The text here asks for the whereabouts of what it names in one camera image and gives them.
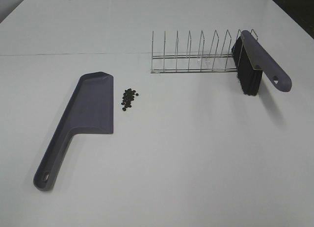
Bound pile of coffee beans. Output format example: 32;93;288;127
121;88;139;111

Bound purple plastic dustpan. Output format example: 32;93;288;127
33;72;114;191

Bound purple hand brush black bristles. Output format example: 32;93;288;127
232;30;292;96

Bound metal wire dish rack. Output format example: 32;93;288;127
150;29;243;74

